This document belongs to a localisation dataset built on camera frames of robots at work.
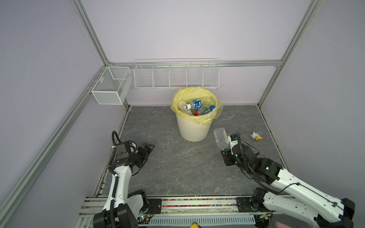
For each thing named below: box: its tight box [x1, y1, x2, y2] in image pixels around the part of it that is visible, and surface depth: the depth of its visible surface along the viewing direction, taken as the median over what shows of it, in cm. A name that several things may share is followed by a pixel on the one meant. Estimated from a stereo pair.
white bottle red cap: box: [178, 100, 193, 116], surface depth 90 cm
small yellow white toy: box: [250, 131, 263, 141], surface depth 100 cm
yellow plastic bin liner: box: [170, 86, 224, 126], surface depth 90 cm
